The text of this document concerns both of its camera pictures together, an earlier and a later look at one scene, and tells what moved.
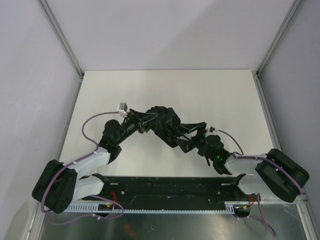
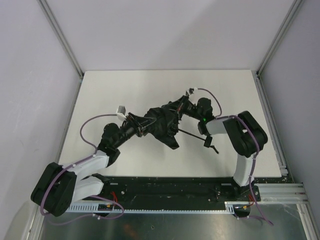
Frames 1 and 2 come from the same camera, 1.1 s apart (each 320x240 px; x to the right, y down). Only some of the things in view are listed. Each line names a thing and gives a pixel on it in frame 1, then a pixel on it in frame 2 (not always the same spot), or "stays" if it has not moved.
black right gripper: (198, 139) → (182, 106)
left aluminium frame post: (57, 31) stays
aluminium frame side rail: (300, 197) stays
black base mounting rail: (146, 190) stays
